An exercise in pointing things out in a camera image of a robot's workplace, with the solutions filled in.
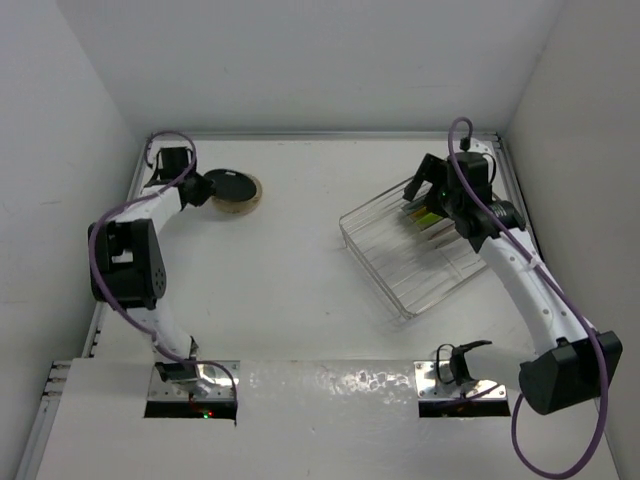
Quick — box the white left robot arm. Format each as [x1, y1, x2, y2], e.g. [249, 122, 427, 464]
[88, 146, 214, 392]

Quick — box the right aluminium frame rail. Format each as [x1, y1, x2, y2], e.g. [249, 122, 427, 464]
[493, 134, 532, 233]

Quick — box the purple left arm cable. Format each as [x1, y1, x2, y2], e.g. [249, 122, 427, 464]
[88, 130, 239, 406]

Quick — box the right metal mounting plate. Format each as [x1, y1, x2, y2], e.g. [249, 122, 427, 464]
[414, 359, 507, 402]

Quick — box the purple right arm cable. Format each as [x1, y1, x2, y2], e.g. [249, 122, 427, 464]
[447, 117, 609, 476]

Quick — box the wire dish rack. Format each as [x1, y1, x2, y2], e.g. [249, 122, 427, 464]
[339, 179, 487, 320]

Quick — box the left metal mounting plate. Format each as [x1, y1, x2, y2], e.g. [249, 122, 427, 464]
[147, 361, 239, 402]

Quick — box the beige plate with characters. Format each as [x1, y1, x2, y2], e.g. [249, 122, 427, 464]
[211, 175, 263, 216]

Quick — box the back aluminium frame rail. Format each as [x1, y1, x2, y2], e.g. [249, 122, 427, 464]
[149, 130, 501, 139]

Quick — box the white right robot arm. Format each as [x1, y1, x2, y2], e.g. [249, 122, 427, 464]
[403, 152, 623, 415]

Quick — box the mustard yellow plate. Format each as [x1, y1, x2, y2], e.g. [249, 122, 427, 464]
[410, 206, 430, 221]

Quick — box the metal mounting plate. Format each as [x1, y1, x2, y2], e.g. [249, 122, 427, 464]
[147, 361, 239, 402]
[414, 359, 507, 402]

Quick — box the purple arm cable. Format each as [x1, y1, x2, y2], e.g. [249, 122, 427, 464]
[88, 130, 239, 406]
[447, 117, 609, 476]

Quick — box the grey-blue plate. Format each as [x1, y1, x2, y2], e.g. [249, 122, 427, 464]
[402, 199, 424, 215]

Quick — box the black plate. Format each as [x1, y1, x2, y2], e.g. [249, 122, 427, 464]
[204, 168, 258, 203]

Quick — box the white plate with red rim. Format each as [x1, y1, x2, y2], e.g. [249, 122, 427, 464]
[429, 224, 459, 249]

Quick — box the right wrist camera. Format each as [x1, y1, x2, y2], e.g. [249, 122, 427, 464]
[459, 136, 493, 156]

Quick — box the lime green plate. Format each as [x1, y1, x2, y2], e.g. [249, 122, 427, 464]
[415, 212, 444, 230]

